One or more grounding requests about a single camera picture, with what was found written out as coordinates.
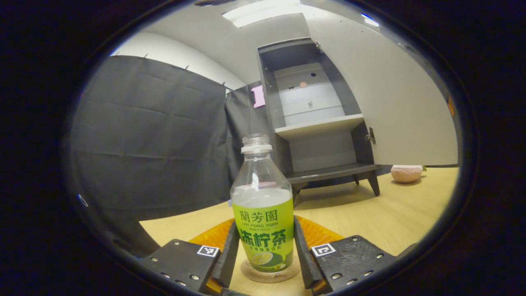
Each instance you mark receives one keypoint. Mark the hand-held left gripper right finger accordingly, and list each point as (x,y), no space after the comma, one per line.
(302,259)

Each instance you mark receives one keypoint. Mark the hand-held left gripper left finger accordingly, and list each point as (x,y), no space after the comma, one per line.
(230,259)

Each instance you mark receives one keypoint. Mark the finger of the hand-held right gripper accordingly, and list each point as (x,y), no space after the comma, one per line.
(451,107)

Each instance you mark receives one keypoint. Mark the round brown coaster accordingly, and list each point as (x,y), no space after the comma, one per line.
(271,278)

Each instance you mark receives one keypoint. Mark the green label plastic bottle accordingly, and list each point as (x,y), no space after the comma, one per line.
(263,230)

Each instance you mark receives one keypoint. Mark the beige cabinet door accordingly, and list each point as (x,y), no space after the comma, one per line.
(402,102)

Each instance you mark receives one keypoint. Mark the dark grey cabinet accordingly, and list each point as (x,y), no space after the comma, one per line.
(271,102)

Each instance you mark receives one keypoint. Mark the pink round ornament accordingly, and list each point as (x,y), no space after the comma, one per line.
(406,174)

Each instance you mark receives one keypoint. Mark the ceiling light panel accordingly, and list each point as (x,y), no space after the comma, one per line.
(370,19)
(263,12)

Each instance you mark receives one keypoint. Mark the black backdrop cloth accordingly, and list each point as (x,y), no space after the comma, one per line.
(144,144)

